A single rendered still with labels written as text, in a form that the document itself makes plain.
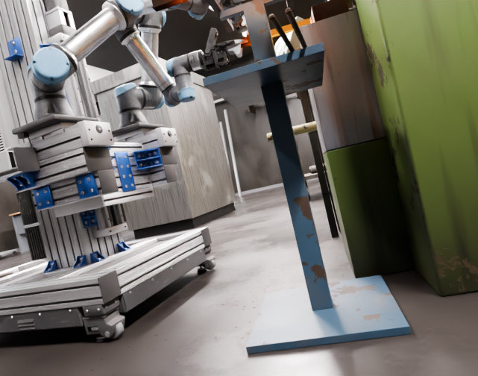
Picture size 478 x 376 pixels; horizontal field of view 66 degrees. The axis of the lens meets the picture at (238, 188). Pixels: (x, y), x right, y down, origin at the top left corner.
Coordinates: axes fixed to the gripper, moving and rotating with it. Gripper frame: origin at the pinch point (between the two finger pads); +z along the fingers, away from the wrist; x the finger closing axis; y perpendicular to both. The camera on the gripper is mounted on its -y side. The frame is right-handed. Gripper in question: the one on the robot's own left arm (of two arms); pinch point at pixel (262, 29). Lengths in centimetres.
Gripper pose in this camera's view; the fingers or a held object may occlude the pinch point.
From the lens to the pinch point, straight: 166.8
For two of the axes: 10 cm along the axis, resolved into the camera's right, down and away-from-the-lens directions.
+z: 6.7, 7.4, -0.8
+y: -7.2, 6.7, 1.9
